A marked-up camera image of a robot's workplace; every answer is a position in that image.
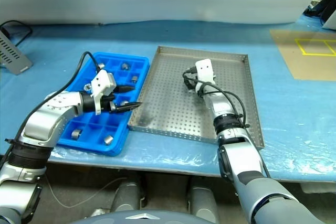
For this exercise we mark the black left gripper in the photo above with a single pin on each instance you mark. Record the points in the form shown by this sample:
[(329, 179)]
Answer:
[(107, 103)]

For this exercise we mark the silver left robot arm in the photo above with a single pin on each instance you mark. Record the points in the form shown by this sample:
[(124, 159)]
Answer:
[(47, 121)]

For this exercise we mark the blue compartment tray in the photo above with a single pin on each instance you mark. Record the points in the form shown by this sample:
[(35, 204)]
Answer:
[(94, 127)]

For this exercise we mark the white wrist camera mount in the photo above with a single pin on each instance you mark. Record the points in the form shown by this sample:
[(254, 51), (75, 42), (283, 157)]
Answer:
[(101, 82), (204, 69)]

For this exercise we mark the gray robot torso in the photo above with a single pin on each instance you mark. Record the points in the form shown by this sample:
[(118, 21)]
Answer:
[(147, 220)]

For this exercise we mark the white black machine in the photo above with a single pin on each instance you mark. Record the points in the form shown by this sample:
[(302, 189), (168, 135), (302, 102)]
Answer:
[(331, 20)]

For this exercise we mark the perforated steel tray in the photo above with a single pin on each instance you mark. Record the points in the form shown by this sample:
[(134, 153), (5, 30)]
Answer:
[(168, 98)]

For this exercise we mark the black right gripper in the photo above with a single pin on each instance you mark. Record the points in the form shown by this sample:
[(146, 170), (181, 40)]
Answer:
[(190, 83)]

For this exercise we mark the gray rounded shape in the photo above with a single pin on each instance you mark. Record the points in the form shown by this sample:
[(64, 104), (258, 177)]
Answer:
[(203, 203), (126, 197)]

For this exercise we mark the blue plastic table cover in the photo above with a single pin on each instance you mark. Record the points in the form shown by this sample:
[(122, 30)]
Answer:
[(288, 108)]

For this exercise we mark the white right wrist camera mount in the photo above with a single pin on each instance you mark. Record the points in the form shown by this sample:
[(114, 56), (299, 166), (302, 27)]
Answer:
[(204, 69)]

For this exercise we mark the brown cardboard mat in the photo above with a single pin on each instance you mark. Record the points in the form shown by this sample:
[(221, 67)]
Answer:
[(296, 61)]

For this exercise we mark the gray perforated metal box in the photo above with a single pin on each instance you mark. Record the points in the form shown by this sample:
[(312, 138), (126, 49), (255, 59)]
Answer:
[(13, 56)]

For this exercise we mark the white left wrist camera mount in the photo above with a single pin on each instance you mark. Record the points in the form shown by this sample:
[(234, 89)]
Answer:
[(101, 82)]

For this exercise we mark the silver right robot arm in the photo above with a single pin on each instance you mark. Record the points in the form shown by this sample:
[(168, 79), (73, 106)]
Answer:
[(249, 161)]

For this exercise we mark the small metal roller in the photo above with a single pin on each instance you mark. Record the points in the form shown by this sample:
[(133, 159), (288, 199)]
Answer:
[(101, 65), (76, 134), (108, 139), (87, 87), (134, 79), (125, 66)]

